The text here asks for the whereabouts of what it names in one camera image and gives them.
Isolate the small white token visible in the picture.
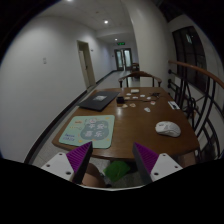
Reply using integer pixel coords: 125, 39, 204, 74
144, 107, 151, 112

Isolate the white booklet at table edge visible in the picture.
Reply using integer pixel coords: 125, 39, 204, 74
168, 101, 180, 110

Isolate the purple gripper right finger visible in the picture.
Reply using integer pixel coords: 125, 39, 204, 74
132, 142, 184, 185

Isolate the light green mouse pad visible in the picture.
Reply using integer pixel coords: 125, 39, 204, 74
59, 115, 115, 149

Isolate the small black box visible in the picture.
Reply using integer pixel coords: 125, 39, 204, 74
116, 97, 125, 104

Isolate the white computer mouse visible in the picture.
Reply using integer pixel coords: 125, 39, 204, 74
155, 121, 181, 137

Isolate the green exit sign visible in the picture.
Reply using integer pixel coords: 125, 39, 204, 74
117, 42, 125, 46

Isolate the wooden chair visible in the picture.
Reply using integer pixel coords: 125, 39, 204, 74
118, 71, 162, 88

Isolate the black closed laptop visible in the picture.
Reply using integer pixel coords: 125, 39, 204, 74
78, 91, 118, 111

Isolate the green object under table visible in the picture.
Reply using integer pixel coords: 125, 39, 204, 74
103, 161, 130, 182

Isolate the white card on table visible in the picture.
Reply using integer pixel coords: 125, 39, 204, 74
131, 89, 139, 93

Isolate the double glass door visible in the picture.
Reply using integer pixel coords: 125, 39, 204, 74
114, 48, 132, 71

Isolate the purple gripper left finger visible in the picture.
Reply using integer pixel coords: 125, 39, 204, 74
41, 141, 94, 185

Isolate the beige side door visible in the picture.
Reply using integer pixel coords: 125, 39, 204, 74
77, 41, 96, 88

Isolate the wooden stair handrail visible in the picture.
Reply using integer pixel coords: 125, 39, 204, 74
168, 60, 224, 89

